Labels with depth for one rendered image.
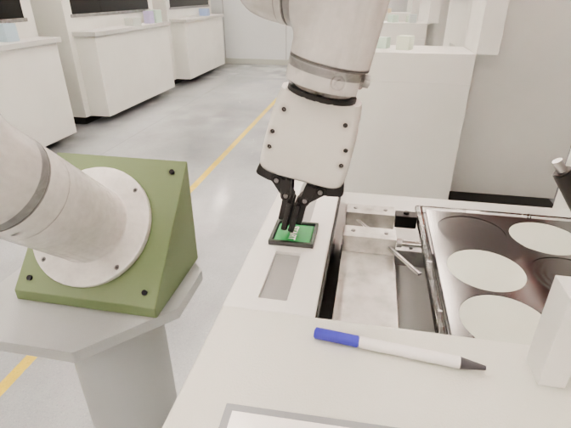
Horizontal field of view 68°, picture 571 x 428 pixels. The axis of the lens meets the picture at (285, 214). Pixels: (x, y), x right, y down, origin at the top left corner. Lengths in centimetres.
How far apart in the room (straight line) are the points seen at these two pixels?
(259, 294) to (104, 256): 30
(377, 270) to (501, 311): 17
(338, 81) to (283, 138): 9
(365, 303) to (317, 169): 19
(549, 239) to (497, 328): 25
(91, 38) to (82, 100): 62
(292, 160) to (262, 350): 21
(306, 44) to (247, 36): 835
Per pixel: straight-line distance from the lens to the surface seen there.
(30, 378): 189
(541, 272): 68
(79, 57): 495
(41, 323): 71
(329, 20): 43
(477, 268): 65
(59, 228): 58
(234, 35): 885
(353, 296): 58
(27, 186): 52
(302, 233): 54
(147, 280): 66
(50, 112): 423
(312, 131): 46
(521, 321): 58
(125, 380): 81
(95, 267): 69
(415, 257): 76
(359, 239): 66
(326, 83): 43
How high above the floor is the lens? 124
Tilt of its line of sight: 27 degrees down
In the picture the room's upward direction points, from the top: straight up
